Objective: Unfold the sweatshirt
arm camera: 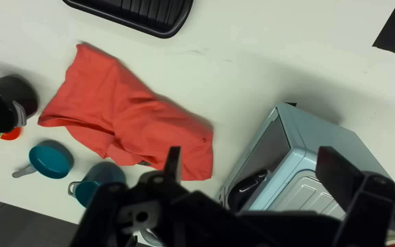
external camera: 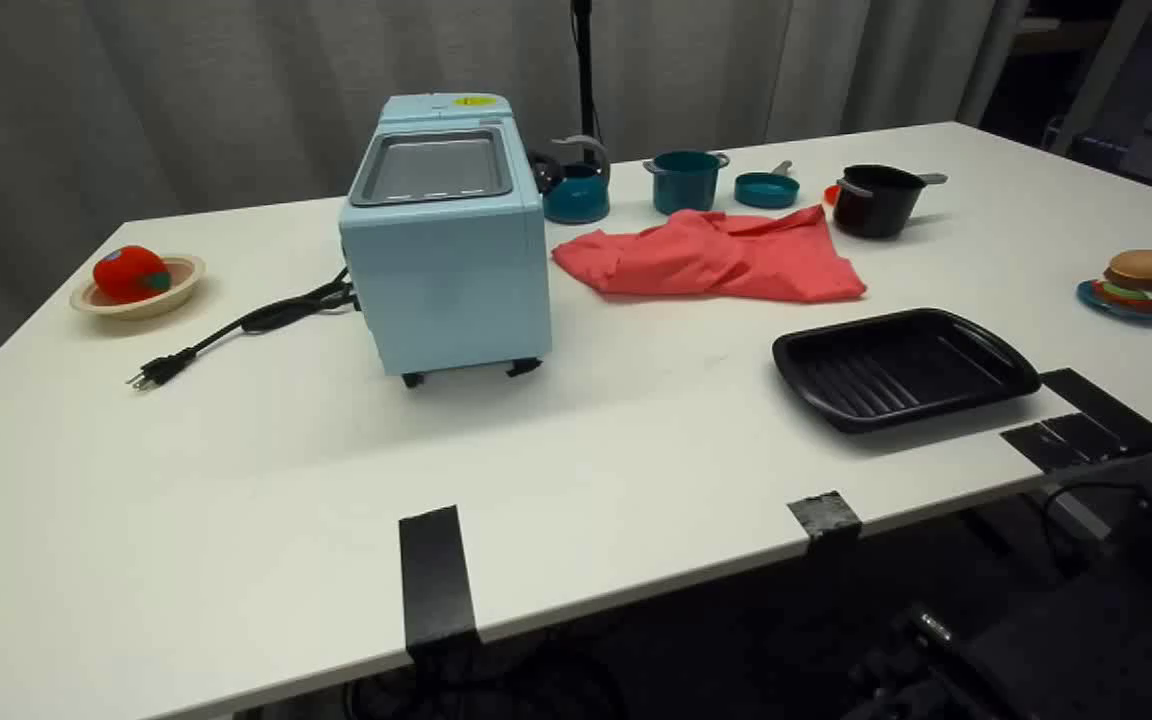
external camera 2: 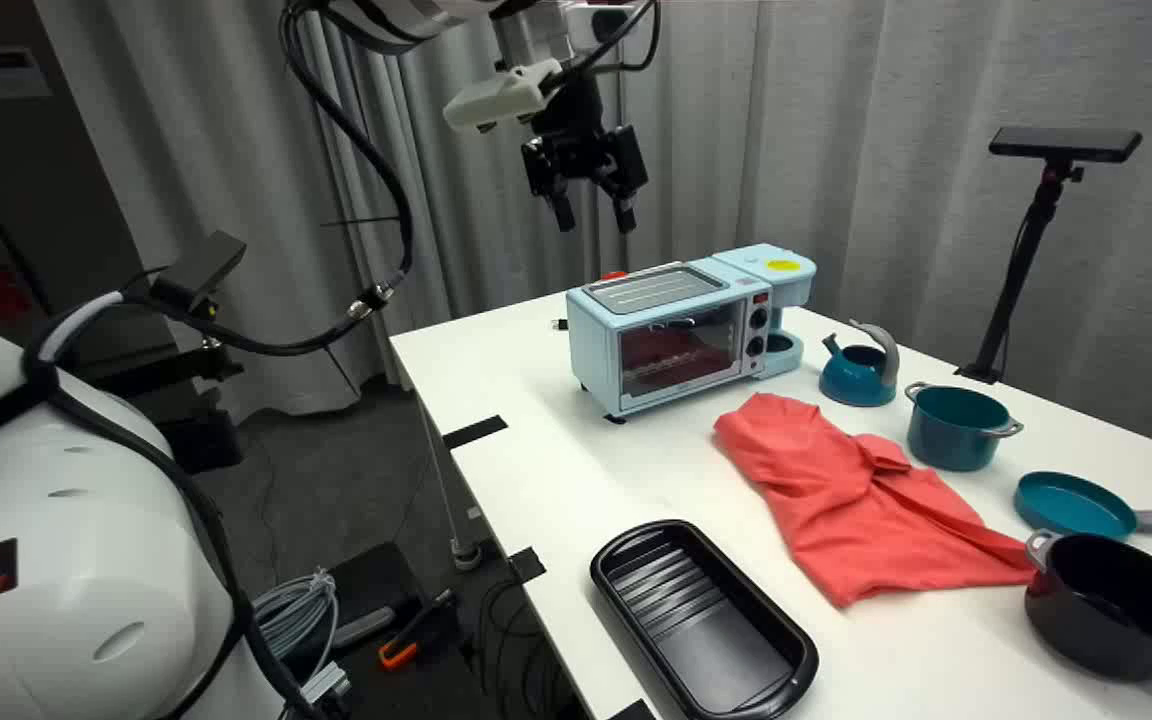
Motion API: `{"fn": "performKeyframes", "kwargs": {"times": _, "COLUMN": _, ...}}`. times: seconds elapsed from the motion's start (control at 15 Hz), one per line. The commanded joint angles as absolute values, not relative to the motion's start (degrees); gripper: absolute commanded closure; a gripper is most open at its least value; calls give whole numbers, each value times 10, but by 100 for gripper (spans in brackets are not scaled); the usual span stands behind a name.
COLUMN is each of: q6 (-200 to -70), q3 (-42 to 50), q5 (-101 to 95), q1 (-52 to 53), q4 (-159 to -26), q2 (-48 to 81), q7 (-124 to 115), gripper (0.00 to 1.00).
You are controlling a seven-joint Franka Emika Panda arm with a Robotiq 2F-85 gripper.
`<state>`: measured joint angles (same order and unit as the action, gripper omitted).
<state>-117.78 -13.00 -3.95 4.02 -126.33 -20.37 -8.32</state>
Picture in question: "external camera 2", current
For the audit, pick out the black ridged grill tray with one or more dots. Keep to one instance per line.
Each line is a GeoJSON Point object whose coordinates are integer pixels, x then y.
{"type": "Point", "coordinates": [700, 626]}

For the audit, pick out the light blue toaster oven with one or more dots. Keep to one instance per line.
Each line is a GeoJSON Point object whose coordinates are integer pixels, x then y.
{"type": "Point", "coordinates": [680, 343]}

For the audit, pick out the black tripod stand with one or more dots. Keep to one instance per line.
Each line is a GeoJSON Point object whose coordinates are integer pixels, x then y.
{"type": "Point", "coordinates": [1022, 265]}

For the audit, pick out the wide black tape patch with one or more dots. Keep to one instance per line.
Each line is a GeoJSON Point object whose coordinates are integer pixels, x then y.
{"type": "Point", "coordinates": [634, 713]}

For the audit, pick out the metal table leg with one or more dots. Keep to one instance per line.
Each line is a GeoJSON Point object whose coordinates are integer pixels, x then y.
{"type": "Point", "coordinates": [459, 512]}

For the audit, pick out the teal kettle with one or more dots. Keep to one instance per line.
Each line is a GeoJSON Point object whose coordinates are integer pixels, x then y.
{"type": "Point", "coordinates": [856, 375]}

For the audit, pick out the black camera on mount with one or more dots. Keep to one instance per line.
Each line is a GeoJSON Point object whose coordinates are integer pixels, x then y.
{"type": "Point", "coordinates": [198, 265]}

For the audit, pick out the dark gray cabinet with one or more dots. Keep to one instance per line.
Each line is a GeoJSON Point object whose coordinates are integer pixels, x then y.
{"type": "Point", "coordinates": [29, 161]}

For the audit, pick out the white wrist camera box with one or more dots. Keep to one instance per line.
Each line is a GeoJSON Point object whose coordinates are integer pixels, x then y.
{"type": "Point", "coordinates": [501, 99]}

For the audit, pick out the black tape strip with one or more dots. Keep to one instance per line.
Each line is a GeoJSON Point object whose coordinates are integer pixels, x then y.
{"type": "Point", "coordinates": [526, 567]}
{"type": "Point", "coordinates": [474, 431]}

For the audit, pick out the black floor box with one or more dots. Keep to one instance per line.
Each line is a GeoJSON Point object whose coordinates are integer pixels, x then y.
{"type": "Point", "coordinates": [375, 585]}

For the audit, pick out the black pot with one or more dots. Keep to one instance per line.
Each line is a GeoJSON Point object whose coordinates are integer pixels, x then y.
{"type": "Point", "coordinates": [1109, 604]}

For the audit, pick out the black camera bar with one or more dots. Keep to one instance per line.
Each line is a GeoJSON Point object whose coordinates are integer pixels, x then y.
{"type": "Point", "coordinates": [1061, 146]}

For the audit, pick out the teal frying pan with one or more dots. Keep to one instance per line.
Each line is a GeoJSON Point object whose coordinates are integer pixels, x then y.
{"type": "Point", "coordinates": [1069, 506]}

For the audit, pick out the teal pot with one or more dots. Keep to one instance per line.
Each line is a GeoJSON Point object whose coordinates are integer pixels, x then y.
{"type": "Point", "coordinates": [957, 424]}

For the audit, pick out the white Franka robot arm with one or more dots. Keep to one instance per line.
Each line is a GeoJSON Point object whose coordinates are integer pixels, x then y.
{"type": "Point", "coordinates": [71, 560]}

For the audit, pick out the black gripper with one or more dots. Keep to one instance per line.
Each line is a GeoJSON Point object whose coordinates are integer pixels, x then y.
{"type": "Point", "coordinates": [590, 154]}

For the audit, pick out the red sweatshirt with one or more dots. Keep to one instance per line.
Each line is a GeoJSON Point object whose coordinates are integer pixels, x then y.
{"type": "Point", "coordinates": [856, 501]}

